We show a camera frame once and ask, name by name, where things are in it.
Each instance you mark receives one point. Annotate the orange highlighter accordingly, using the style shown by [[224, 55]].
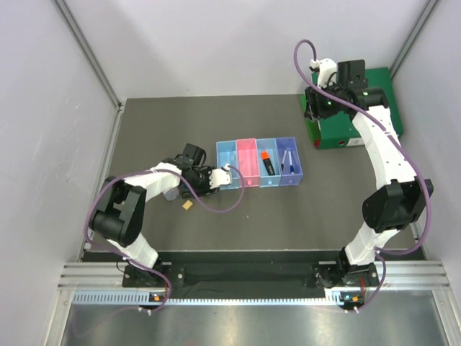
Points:
[[267, 163]]

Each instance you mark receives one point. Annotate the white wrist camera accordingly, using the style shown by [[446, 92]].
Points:
[[325, 68], [220, 177]]

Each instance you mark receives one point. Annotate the pink bin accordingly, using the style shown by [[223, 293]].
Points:
[[248, 163]]

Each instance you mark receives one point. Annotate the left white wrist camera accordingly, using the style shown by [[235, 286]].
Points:
[[220, 177]]

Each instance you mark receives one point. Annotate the slotted cable duct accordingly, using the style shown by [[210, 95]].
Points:
[[149, 298]]

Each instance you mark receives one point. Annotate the purple bin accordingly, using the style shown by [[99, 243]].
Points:
[[287, 179]]

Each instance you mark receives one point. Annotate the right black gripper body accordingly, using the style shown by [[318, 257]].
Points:
[[328, 106]]

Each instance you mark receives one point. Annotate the grey clear jar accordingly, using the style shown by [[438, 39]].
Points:
[[172, 194]]

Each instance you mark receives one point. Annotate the small yellow eraser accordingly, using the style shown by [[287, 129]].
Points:
[[187, 205]]

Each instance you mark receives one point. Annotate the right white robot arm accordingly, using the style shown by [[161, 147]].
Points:
[[399, 198]]

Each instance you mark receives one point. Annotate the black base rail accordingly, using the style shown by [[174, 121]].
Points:
[[258, 280]]

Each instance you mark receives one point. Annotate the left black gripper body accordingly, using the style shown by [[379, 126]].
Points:
[[200, 179]]

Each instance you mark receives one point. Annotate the blue capped white marker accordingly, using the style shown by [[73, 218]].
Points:
[[292, 168]]

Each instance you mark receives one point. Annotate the green highlighter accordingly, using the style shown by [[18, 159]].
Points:
[[199, 195]]

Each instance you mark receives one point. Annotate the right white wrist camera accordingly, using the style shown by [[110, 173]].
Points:
[[325, 68]]

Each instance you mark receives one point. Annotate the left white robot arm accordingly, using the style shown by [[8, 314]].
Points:
[[118, 216]]

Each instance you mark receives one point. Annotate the black capped white marker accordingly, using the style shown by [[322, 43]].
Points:
[[282, 163]]

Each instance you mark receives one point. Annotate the blue jar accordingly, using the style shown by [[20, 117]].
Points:
[[183, 188]]

